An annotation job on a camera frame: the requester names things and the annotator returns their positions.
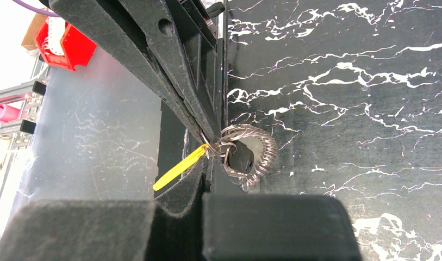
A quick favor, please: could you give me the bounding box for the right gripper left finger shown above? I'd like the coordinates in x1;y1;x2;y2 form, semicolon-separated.
0;160;207;260

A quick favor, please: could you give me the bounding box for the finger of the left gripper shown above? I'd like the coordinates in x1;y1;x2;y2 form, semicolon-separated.
120;1;220;140
47;1;203;142

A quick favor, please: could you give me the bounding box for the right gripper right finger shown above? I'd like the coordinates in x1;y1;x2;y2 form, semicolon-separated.
202;160;363;260

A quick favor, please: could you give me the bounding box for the white red keyring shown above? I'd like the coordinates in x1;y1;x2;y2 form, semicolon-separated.
201;125;278;192

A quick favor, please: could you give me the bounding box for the red plastic bin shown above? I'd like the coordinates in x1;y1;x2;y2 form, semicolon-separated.
33;17;97;71

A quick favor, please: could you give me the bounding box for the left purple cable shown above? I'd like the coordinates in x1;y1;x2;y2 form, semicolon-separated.
11;0;61;18

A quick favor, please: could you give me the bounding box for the aluminium frame rail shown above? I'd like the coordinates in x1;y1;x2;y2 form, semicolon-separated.
0;58;50;208

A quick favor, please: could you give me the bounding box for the pink object behind frame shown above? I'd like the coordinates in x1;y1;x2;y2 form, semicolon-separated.
0;104;21;124

